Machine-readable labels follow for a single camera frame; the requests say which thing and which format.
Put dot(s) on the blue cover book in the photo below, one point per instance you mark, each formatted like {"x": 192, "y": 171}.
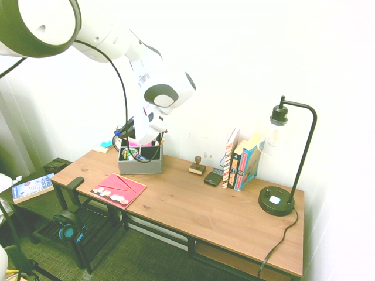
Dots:
{"x": 249, "y": 167}

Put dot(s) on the red striped spine book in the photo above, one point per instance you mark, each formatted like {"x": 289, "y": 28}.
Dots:
{"x": 230, "y": 164}

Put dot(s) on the orange pencil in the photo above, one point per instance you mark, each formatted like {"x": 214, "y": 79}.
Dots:
{"x": 161, "y": 142}

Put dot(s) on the black camera stand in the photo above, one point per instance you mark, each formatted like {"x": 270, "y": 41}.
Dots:
{"x": 17, "y": 248}

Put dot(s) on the black twin-bell alarm clock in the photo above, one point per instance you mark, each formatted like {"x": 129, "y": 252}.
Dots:
{"x": 116, "y": 143}

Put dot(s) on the red sushi book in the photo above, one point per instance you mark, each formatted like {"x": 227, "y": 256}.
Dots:
{"x": 120, "y": 190}

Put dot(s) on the wooden rubber stamp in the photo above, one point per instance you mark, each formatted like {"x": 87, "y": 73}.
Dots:
{"x": 197, "y": 168}

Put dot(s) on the black and blue headphones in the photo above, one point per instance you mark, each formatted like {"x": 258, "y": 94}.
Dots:
{"x": 68, "y": 229}

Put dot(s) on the black calculator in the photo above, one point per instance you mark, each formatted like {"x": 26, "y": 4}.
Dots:
{"x": 213, "y": 177}

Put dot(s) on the grey fabric desk organizer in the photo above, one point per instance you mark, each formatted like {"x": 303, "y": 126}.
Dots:
{"x": 140, "y": 167}

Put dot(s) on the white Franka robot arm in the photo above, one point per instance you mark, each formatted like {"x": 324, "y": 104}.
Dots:
{"x": 102, "y": 38}

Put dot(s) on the black headphone hook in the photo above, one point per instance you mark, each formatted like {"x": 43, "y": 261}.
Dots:
{"x": 73, "y": 187}

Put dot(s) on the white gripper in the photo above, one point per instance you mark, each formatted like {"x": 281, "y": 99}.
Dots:
{"x": 152, "y": 126}

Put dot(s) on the black side table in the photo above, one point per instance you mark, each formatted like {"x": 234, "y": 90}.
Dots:
{"x": 38, "y": 205}

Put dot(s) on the pink sticky notes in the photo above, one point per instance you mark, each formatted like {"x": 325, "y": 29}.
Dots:
{"x": 134, "y": 143}

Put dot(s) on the small black box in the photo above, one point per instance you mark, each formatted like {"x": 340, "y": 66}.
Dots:
{"x": 55, "y": 166}

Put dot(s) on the blue and white paperback book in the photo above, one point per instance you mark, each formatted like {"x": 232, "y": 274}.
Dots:
{"x": 32, "y": 188}

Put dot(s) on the orange and black cover book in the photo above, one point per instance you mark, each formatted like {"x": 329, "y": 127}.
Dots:
{"x": 233, "y": 172}

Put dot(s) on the black desk lamp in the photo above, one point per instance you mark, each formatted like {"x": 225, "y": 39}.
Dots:
{"x": 275, "y": 202}

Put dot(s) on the wooden desk with black frame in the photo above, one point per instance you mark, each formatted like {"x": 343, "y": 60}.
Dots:
{"x": 205, "y": 205}

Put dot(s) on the white cloth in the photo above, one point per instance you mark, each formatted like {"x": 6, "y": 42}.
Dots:
{"x": 8, "y": 183}

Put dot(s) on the white and yellow notepad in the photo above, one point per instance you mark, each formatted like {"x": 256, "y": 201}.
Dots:
{"x": 101, "y": 148}

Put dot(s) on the green tape roll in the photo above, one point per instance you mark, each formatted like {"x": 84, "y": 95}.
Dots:
{"x": 129, "y": 153}

